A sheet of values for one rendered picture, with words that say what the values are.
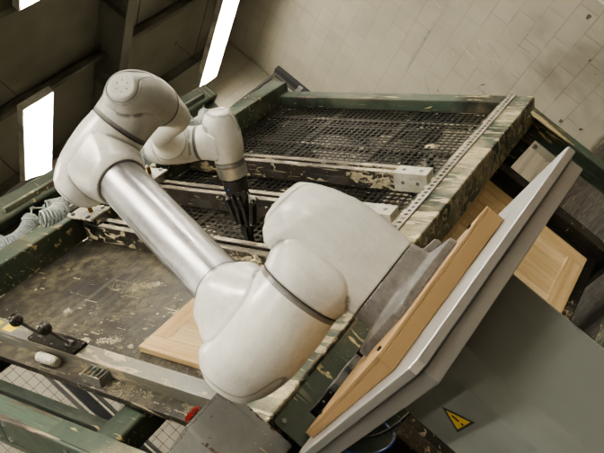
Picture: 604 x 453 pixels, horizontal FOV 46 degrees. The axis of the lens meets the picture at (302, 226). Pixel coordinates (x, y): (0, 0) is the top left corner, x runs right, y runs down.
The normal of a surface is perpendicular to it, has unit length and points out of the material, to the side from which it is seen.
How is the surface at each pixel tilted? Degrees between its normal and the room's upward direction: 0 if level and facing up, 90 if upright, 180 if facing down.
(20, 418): 50
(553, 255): 90
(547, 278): 90
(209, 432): 90
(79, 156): 68
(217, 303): 60
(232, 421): 90
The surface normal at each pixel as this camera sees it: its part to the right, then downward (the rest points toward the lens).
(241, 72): 0.30, -0.50
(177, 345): -0.18, -0.87
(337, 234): -0.07, -0.18
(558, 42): -0.58, 0.58
